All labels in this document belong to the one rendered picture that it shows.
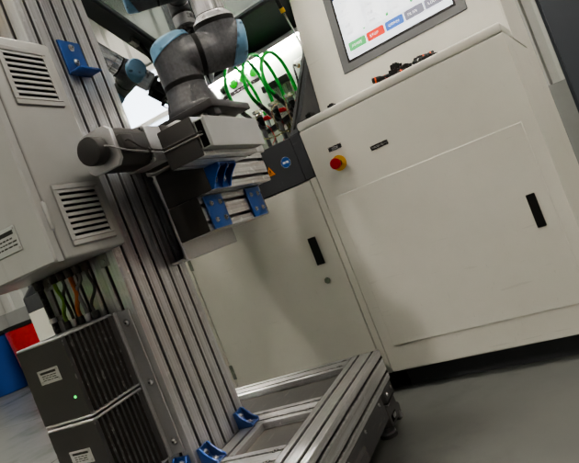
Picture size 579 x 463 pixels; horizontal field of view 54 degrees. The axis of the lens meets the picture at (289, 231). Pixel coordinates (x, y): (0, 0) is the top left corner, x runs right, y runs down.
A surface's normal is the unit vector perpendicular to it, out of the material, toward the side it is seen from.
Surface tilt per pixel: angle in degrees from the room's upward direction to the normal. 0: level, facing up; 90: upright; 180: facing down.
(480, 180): 90
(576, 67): 90
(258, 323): 90
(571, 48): 90
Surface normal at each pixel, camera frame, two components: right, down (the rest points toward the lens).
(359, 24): -0.55, -0.03
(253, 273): -0.48, 0.20
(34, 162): 0.85, -0.33
